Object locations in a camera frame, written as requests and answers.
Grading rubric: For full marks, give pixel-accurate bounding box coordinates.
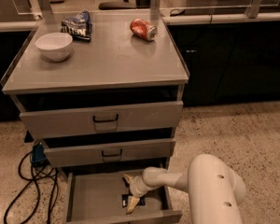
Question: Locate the metal post right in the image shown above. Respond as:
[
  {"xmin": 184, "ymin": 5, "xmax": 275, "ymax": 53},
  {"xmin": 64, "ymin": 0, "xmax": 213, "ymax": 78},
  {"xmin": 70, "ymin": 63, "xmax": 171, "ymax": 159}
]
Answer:
[{"xmin": 245, "ymin": 0, "xmax": 262, "ymax": 19}]

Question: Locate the black floor cable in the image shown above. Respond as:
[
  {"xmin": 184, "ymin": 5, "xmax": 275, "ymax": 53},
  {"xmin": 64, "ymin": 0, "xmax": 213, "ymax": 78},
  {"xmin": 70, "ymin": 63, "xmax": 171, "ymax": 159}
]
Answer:
[{"xmin": 3, "ymin": 150, "xmax": 60, "ymax": 224}]

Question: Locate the black top drawer handle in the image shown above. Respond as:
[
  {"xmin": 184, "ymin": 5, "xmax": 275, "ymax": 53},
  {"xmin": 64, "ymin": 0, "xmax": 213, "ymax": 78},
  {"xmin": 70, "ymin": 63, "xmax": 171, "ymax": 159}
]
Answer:
[{"xmin": 92, "ymin": 114, "xmax": 119, "ymax": 123}]

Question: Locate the blue power adapter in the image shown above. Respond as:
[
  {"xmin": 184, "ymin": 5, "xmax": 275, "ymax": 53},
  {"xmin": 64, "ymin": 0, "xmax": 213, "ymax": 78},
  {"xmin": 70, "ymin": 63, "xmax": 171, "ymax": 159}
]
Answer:
[{"xmin": 31, "ymin": 143, "xmax": 48, "ymax": 166}]

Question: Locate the grey middle drawer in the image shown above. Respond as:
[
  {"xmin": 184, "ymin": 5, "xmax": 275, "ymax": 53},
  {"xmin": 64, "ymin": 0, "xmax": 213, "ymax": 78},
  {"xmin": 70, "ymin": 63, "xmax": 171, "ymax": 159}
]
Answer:
[{"xmin": 45, "ymin": 138, "xmax": 175, "ymax": 167}]

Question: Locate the dark rxbar blueberry wrapper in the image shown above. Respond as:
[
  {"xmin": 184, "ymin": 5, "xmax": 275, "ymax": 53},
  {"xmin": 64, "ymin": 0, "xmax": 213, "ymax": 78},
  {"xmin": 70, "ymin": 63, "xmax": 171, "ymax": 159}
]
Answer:
[{"xmin": 121, "ymin": 194, "xmax": 146, "ymax": 207}]

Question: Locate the black middle drawer handle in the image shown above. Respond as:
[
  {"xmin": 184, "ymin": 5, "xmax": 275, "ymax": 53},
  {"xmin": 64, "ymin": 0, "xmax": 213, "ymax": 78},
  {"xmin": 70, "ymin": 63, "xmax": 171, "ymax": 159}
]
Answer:
[{"xmin": 101, "ymin": 148, "xmax": 122, "ymax": 158}]

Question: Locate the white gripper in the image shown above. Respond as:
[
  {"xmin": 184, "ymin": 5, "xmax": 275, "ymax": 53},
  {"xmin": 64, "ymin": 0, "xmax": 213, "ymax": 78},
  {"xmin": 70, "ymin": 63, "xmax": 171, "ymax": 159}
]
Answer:
[{"xmin": 123, "ymin": 174, "xmax": 152, "ymax": 215}]

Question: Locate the white ceramic bowl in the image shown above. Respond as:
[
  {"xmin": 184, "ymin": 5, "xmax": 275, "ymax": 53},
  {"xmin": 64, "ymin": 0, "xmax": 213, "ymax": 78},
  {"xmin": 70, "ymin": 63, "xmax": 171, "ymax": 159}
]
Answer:
[{"xmin": 35, "ymin": 33, "xmax": 73, "ymax": 62}]

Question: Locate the red soda can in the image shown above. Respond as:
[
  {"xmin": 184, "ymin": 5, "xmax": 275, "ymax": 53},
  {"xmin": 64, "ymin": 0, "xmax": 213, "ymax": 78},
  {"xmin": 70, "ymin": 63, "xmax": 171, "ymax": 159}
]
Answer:
[{"xmin": 130, "ymin": 19, "xmax": 158, "ymax": 41}]

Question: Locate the dark low cabinet left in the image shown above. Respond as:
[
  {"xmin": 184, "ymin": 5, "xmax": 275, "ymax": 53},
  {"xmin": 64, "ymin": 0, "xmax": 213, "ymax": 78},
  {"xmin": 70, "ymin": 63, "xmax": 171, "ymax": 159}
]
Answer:
[{"xmin": 0, "ymin": 31, "xmax": 32, "ymax": 123}]

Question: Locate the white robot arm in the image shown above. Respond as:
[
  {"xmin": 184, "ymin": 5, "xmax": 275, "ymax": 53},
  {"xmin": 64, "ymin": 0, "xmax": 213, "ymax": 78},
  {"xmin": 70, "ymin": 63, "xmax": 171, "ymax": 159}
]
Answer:
[{"xmin": 123, "ymin": 154, "xmax": 246, "ymax": 224}]

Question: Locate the blue chip bag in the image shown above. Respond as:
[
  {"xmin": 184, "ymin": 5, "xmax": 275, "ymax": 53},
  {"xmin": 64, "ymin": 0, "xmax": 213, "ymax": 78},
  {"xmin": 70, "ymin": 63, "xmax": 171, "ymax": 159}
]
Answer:
[{"xmin": 61, "ymin": 10, "xmax": 92, "ymax": 42}]

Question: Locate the grey bottom drawer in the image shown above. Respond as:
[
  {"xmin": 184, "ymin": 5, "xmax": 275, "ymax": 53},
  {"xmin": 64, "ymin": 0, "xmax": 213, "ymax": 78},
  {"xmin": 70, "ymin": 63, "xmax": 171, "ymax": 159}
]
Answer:
[{"xmin": 63, "ymin": 161, "xmax": 182, "ymax": 224}]

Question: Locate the grey drawer cabinet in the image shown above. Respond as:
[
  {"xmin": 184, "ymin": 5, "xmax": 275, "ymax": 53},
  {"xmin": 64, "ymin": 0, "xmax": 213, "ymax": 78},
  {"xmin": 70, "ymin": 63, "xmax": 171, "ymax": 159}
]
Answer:
[{"xmin": 0, "ymin": 8, "xmax": 190, "ymax": 224}]

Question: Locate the black drawer handle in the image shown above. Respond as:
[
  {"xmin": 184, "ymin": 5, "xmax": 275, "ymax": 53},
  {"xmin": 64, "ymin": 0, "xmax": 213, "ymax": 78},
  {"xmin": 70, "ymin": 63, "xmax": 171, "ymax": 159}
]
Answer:
[
  {"xmin": 92, "ymin": 114, "xmax": 119, "ymax": 123},
  {"xmin": 101, "ymin": 148, "xmax": 122, "ymax": 158}
]

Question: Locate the grey drawer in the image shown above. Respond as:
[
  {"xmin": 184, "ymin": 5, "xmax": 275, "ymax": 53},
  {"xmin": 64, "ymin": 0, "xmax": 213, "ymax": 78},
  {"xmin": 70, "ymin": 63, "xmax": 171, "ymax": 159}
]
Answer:
[
  {"xmin": 45, "ymin": 138, "xmax": 175, "ymax": 167},
  {"xmin": 63, "ymin": 161, "xmax": 182, "ymax": 224},
  {"xmin": 20, "ymin": 101, "xmax": 183, "ymax": 139}
]

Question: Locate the grey top drawer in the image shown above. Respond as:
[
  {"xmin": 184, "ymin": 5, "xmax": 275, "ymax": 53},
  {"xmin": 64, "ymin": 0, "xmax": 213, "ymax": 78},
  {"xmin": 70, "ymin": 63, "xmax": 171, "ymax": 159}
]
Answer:
[{"xmin": 20, "ymin": 101, "xmax": 183, "ymax": 139}]

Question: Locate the dark low cabinet right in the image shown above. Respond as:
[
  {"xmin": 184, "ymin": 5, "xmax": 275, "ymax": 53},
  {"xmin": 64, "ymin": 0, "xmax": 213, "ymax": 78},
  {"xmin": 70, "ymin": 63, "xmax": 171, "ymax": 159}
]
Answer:
[{"xmin": 168, "ymin": 21, "xmax": 280, "ymax": 106}]

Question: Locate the dark low cabinet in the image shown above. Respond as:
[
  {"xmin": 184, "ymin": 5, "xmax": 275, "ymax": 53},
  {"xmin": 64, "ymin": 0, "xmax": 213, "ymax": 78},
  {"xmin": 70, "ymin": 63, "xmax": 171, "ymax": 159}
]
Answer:
[
  {"xmin": 0, "ymin": 31, "xmax": 32, "ymax": 123},
  {"xmin": 168, "ymin": 21, "xmax": 280, "ymax": 106}
]

